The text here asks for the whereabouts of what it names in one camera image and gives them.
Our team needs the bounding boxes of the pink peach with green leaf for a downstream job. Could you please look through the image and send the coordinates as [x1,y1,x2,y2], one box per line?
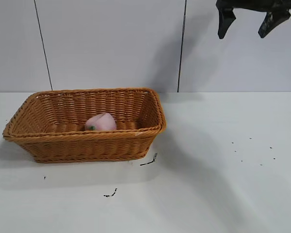
[84,112,117,131]

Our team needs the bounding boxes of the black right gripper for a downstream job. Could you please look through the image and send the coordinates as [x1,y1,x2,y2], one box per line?
[215,0,291,40]

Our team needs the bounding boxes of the brown woven wicker basket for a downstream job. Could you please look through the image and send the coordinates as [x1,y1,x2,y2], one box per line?
[2,87,167,164]

